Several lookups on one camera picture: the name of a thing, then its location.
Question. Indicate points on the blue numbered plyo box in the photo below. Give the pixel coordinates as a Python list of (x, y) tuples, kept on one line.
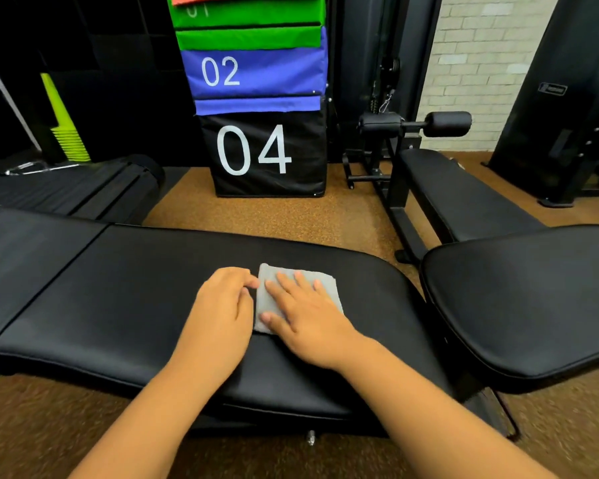
[(269, 69)]

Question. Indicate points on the silver carabiner clip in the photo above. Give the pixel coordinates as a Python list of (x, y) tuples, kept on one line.
[(387, 100)]

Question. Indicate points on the grey cloth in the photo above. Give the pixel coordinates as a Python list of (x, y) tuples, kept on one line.
[(324, 284)]

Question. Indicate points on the stack of neon yellow cones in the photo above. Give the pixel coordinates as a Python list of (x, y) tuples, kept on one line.
[(67, 134)]

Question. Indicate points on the green numbered plyo box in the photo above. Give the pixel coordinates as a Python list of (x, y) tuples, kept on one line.
[(249, 19)]

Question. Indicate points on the person's left hand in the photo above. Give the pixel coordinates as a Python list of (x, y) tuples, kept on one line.
[(214, 324)]

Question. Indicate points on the person's right hand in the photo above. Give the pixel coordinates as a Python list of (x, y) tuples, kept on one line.
[(312, 329)]

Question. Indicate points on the person's left thumb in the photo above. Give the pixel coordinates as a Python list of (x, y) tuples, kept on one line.
[(245, 311)]

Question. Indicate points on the black weight machine frame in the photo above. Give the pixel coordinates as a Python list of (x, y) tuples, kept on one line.
[(554, 119)]

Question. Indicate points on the person's right thumb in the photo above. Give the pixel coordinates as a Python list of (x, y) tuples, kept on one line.
[(272, 323)]

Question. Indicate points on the black numbered plyo box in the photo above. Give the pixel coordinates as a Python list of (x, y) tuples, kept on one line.
[(269, 159)]

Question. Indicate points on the person's right little finger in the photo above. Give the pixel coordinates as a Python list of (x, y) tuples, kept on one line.
[(325, 293)]

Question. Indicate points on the black ribbed treadmill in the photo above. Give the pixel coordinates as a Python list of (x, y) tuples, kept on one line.
[(80, 189)]

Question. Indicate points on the person's right middle finger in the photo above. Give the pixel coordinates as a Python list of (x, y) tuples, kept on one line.
[(292, 289)]

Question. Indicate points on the black padded workout bench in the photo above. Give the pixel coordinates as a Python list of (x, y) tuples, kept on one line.
[(105, 294)]

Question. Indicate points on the person's right forearm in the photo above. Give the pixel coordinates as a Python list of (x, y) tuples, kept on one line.
[(429, 419)]

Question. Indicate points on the person's left forearm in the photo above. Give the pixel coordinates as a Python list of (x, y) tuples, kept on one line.
[(154, 419)]

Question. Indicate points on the black adjustable bench with rollers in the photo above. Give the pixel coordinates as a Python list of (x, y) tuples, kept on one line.
[(519, 294)]

